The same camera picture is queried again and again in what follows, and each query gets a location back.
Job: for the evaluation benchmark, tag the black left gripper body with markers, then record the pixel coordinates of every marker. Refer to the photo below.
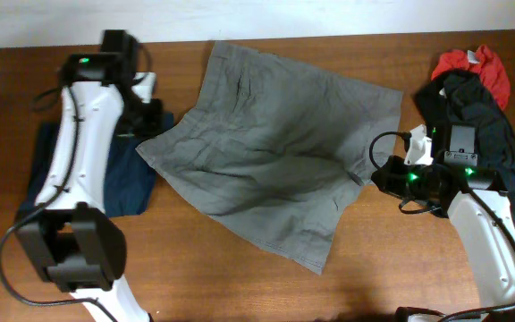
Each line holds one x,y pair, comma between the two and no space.
139,119

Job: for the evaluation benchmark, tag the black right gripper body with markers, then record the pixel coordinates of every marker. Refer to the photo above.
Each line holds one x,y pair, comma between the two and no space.
409,182

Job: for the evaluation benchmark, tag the navy blue garment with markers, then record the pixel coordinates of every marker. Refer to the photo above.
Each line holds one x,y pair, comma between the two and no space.
129,179

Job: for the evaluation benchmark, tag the grey shorts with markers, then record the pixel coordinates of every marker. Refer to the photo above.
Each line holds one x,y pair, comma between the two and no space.
276,149

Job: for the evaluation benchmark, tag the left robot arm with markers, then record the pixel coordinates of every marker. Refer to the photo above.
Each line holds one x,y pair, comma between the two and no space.
67,237

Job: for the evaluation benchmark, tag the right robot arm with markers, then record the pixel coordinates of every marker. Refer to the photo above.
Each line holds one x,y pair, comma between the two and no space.
480,212

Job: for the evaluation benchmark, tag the black garment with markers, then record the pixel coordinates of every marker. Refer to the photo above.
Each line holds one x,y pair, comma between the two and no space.
460,96

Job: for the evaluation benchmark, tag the red garment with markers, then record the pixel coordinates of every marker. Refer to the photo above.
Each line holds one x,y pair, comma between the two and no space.
485,63

